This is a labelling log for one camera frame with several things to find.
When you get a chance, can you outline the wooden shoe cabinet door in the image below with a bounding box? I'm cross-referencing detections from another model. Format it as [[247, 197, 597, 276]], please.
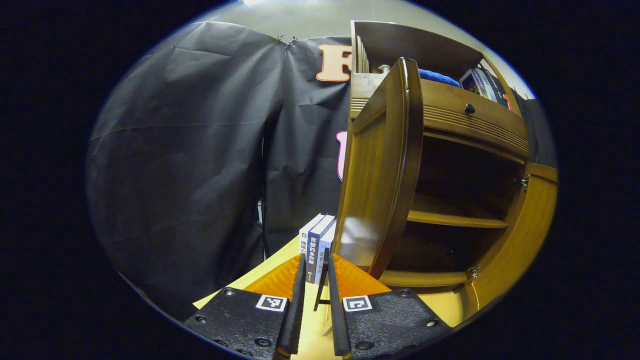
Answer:
[[464, 162, 559, 315], [332, 56, 426, 281]]

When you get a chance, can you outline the light blue spine book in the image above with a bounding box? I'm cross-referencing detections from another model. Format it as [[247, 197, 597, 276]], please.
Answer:
[[315, 220, 337, 272]]

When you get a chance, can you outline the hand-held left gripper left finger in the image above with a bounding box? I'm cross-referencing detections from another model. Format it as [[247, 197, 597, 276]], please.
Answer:
[[182, 252, 307, 360]]

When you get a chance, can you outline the black door handle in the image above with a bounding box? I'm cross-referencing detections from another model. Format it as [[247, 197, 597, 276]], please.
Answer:
[[314, 248, 332, 312]]

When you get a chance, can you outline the dark blue spine book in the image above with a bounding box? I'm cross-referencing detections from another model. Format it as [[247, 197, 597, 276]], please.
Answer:
[[306, 215, 336, 285]]

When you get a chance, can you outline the black upright book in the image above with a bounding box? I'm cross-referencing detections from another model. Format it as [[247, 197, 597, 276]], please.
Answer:
[[482, 65, 512, 108]]

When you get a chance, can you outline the wooden cabinet drawer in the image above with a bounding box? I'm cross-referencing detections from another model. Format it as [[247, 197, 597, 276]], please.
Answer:
[[421, 79, 530, 163]]

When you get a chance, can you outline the white spine book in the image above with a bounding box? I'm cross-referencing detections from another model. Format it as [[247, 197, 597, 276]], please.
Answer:
[[299, 214, 326, 256]]

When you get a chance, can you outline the blue upright book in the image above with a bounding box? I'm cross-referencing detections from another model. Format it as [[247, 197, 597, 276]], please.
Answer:
[[460, 68, 481, 96]]

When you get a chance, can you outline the blue folded towel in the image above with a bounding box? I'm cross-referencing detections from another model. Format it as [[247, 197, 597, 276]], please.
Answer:
[[417, 68, 462, 89]]

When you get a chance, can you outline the black backdrop cloth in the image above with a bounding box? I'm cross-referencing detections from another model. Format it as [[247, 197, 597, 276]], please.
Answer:
[[86, 21, 557, 321]]

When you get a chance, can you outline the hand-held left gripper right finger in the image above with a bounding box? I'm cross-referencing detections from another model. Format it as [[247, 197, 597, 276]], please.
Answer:
[[326, 252, 453, 360]]

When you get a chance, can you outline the wooden double-door shoe cabinet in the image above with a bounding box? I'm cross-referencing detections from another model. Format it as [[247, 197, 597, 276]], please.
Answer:
[[332, 20, 559, 328]]

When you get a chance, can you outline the wooden inner cabinet shelf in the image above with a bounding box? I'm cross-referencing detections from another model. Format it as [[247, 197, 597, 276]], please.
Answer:
[[407, 195, 508, 229]]

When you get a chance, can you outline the pale grey upright book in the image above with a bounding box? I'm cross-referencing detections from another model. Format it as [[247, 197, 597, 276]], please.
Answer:
[[472, 66, 496, 101]]

